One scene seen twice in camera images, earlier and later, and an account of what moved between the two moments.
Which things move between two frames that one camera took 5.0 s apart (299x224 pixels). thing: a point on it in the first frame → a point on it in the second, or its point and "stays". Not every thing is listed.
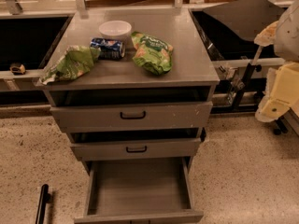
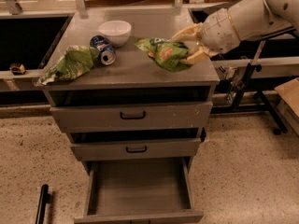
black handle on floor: [45, 198] stays
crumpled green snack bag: [74, 63] stays
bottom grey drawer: [152, 190] stays
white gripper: [288, 36] → [219, 31]
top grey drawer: [135, 117] stays
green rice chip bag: [150, 53] → [168, 53]
